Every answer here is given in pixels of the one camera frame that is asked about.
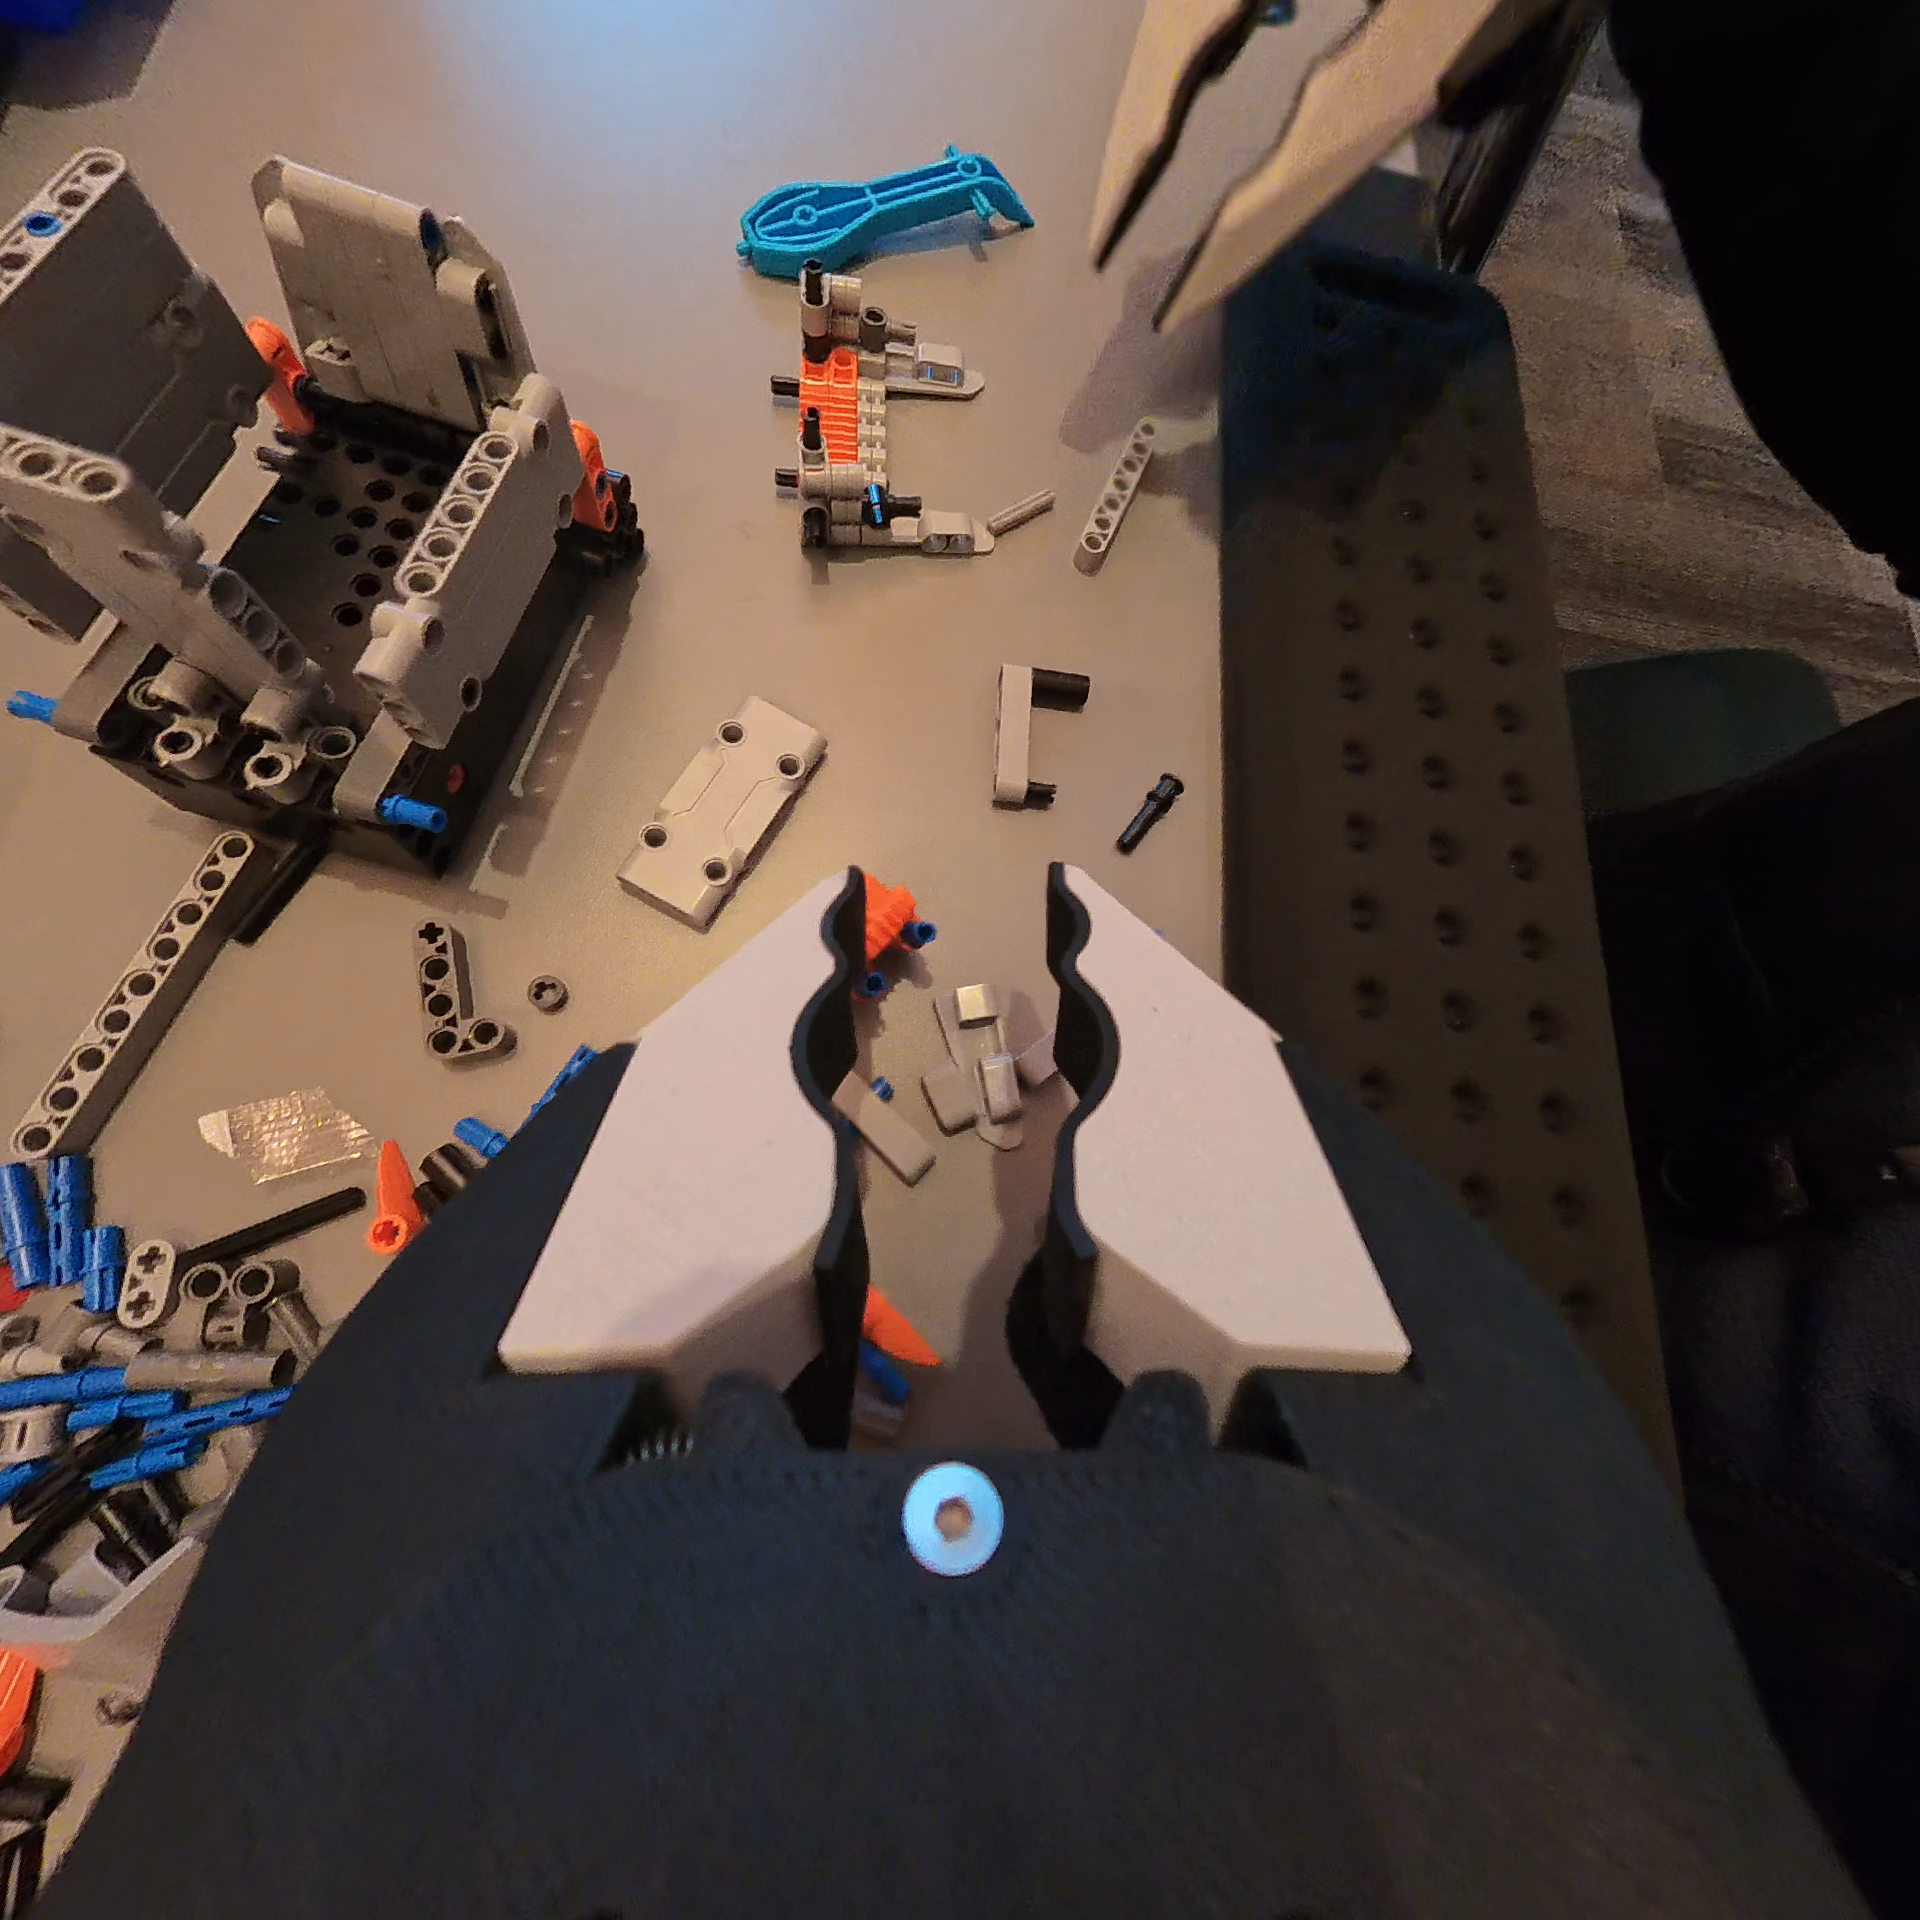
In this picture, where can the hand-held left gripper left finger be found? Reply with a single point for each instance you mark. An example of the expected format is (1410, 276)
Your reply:
(675, 1201)

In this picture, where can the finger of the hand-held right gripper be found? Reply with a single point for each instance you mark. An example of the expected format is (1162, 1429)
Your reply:
(1171, 89)
(1350, 136)

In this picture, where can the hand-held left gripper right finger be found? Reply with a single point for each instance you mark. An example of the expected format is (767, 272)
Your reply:
(1230, 1201)

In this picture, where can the grey beam with blue pins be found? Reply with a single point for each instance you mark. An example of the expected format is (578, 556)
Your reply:
(1114, 495)

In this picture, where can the person's right forearm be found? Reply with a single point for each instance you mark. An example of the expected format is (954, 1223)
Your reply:
(1770, 225)

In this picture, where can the orange wedge piece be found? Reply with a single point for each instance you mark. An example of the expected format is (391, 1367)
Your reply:
(898, 1328)

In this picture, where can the light grey connector pieces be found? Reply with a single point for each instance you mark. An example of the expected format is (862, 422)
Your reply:
(983, 1067)

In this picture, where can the orange cone piece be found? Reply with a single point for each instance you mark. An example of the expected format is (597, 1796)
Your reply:
(390, 1201)

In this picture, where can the black angled beam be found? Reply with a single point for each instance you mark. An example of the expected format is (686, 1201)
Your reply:
(451, 997)

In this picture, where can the teal brick separator tool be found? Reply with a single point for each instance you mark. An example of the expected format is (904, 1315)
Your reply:
(869, 212)

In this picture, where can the orange gear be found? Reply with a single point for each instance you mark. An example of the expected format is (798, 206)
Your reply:
(887, 916)

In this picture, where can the grey flat panel piece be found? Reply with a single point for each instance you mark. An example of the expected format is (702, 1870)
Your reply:
(720, 811)

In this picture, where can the black pin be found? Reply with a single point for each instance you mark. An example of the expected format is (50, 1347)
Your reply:
(1151, 814)

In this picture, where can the black axle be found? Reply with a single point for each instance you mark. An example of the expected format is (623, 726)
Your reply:
(270, 1229)

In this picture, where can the short grey axle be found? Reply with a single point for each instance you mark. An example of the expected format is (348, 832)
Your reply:
(1021, 513)

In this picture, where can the orange grey small subassembly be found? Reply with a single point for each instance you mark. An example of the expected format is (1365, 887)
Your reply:
(862, 422)

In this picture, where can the black perforated panel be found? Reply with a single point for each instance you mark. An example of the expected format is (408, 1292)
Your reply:
(1395, 750)

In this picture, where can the long grey beam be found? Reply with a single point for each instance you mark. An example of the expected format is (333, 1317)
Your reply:
(136, 991)

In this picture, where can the pile of plastic building pieces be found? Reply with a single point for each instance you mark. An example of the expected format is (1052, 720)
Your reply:
(91, 1244)

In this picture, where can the grey black robot model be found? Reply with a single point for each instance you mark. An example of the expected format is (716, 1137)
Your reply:
(300, 525)

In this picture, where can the grey frame with black pins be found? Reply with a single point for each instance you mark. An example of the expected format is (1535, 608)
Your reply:
(1021, 735)

